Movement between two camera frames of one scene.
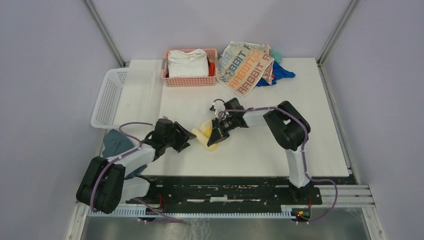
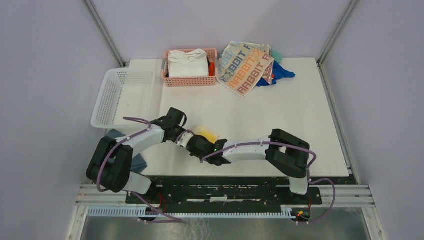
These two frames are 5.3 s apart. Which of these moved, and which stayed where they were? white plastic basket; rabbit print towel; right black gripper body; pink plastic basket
Moved: right black gripper body
Stayed: rabbit print towel; white plastic basket; pink plastic basket
